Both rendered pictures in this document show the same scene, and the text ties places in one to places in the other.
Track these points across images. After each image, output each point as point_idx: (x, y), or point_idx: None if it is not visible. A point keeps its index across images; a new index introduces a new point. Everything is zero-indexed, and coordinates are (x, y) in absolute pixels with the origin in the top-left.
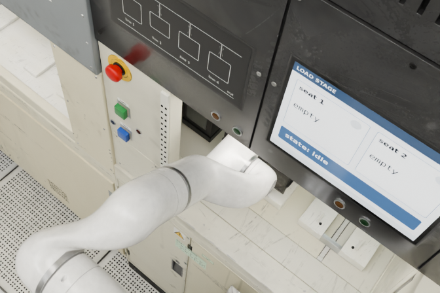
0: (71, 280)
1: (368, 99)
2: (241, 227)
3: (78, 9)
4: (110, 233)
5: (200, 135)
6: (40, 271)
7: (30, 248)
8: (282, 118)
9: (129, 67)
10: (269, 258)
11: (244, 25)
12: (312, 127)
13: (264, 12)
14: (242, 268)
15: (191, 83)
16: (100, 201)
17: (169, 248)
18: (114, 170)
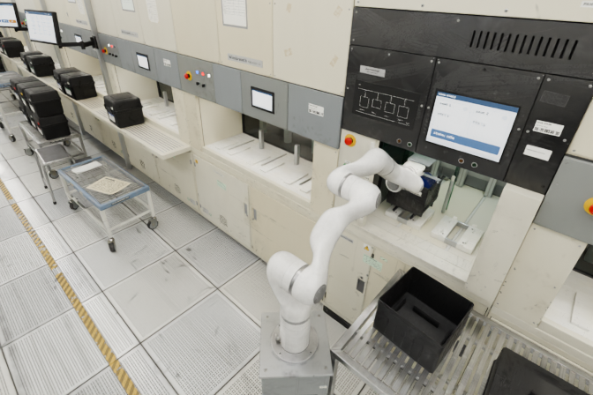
0: (355, 178)
1: (469, 93)
2: (401, 236)
3: (336, 114)
4: (371, 159)
5: None
6: (341, 176)
7: (335, 170)
8: (431, 123)
9: (356, 137)
10: (419, 248)
11: (416, 85)
12: (446, 121)
13: (424, 75)
14: (406, 251)
15: (388, 128)
16: None
17: (357, 267)
18: None
